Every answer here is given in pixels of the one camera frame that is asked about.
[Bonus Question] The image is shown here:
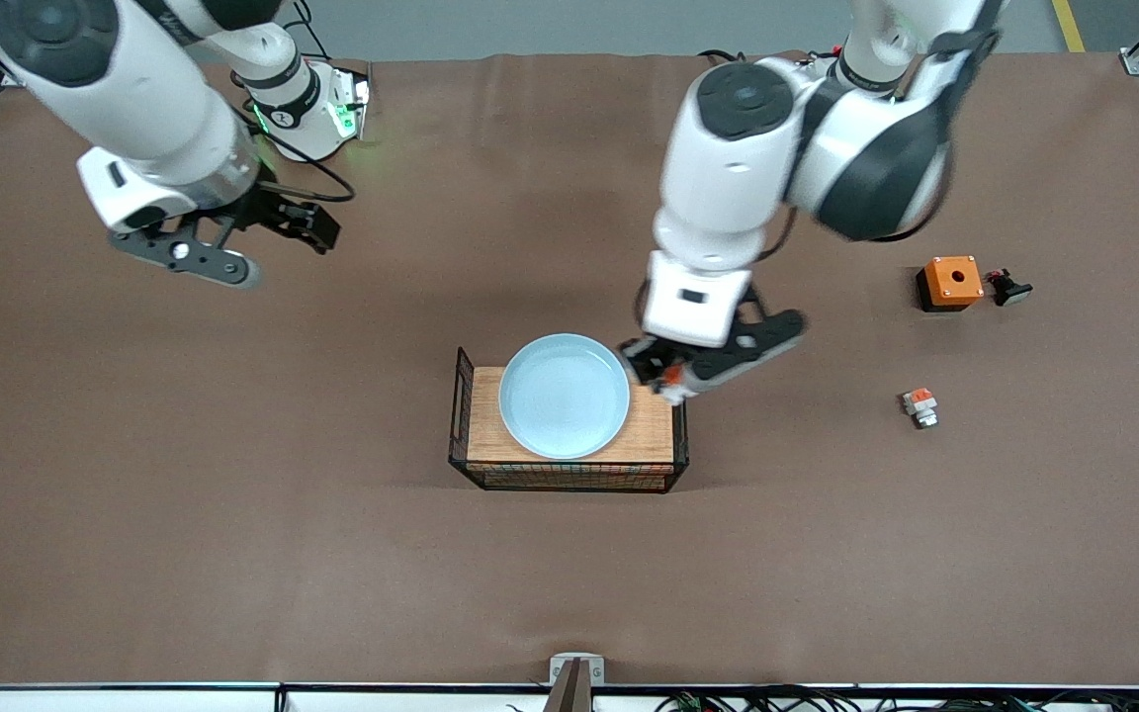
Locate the light blue round plate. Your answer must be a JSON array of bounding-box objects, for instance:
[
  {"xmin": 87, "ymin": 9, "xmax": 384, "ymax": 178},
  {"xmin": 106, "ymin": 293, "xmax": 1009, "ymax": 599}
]
[{"xmin": 497, "ymin": 332, "xmax": 632, "ymax": 462}]

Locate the black push button head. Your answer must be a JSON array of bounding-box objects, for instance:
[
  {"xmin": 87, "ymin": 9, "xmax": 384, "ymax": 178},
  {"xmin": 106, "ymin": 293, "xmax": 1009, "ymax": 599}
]
[{"xmin": 985, "ymin": 267, "xmax": 1034, "ymax": 308}]

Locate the wooden board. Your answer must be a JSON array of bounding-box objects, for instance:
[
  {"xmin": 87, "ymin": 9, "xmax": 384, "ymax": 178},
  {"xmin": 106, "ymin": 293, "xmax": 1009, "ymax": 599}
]
[{"xmin": 467, "ymin": 367, "xmax": 675, "ymax": 466}]

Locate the brown table cover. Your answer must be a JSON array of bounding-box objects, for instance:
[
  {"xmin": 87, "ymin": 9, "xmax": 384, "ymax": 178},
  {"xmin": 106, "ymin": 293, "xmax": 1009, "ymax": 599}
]
[{"xmin": 0, "ymin": 49, "xmax": 1139, "ymax": 688}]

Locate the black wire rack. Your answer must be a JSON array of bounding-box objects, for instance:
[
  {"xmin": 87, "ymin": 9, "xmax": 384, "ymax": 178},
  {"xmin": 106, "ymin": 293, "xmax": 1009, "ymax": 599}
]
[{"xmin": 448, "ymin": 346, "xmax": 691, "ymax": 494}]

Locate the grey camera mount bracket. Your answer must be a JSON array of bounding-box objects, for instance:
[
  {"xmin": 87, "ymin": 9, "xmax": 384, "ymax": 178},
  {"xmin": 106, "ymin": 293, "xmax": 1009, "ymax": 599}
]
[{"xmin": 542, "ymin": 653, "xmax": 606, "ymax": 712}]

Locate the orange button enclosure box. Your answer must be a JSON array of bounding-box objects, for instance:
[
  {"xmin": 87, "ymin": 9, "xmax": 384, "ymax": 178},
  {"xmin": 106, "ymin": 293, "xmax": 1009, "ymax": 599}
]
[{"xmin": 916, "ymin": 255, "xmax": 985, "ymax": 313}]

